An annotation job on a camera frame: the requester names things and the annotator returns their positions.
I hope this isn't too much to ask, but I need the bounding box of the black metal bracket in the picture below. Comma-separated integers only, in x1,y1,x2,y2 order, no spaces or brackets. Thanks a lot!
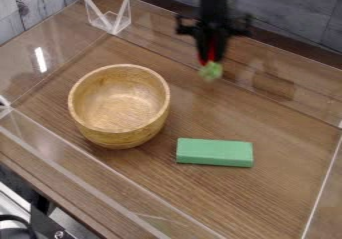
31,206,77,239

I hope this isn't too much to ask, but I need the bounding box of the red plush fruit green stem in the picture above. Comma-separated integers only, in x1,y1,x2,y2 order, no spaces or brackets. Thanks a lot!
199,41,223,82

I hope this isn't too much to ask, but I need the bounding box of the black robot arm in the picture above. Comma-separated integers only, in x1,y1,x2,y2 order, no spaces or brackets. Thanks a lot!
175,0,252,66

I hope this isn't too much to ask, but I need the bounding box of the clear acrylic tray enclosure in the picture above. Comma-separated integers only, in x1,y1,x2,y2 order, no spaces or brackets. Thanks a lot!
0,0,342,239

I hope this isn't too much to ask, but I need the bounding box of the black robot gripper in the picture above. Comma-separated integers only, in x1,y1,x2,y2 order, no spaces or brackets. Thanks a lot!
175,14,251,65

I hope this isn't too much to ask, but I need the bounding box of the wooden bowl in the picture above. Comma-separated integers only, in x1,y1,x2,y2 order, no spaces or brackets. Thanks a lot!
68,64,171,149

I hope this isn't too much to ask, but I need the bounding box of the green rectangular block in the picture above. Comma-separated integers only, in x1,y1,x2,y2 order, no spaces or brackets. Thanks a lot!
176,138,254,168

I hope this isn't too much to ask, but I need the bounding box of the black cable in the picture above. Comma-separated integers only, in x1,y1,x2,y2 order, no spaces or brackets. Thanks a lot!
0,214,39,239

